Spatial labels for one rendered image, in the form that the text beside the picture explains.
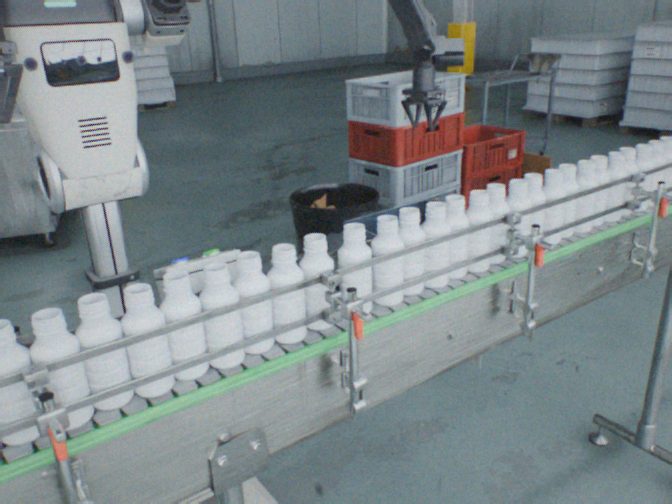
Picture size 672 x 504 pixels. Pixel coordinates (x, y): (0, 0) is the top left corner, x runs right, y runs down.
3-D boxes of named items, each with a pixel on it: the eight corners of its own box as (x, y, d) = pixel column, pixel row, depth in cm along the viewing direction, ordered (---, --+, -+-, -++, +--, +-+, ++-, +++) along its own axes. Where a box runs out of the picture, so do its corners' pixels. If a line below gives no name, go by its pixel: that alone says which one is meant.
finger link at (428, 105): (428, 126, 163) (428, 90, 160) (447, 129, 158) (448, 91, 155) (409, 130, 160) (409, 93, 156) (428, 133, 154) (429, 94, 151)
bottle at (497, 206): (487, 252, 136) (492, 180, 130) (511, 259, 132) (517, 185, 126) (470, 260, 133) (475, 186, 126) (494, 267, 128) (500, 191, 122)
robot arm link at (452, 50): (416, 16, 146) (415, 48, 144) (466, 13, 144) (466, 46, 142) (417, 46, 158) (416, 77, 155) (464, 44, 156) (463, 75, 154)
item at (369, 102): (397, 128, 329) (397, 85, 321) (344, 119, 357) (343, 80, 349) (465, 111, 367) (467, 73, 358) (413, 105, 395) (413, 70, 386)
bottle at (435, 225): (432, 274, 126) (434, 197, 120) (455, 283, 122) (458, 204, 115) (412, 283, 123) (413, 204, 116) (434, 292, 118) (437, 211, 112)
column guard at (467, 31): (459, 92, 1056) (462, 23, 1013) (442, 90, 1086) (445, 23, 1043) (475, 90, 1077) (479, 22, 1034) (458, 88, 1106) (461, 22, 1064)
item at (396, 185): (397, 207, 347) (397, 168, 338) (347, 193, 375) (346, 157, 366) (462, 184, 384) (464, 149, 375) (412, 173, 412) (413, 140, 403)
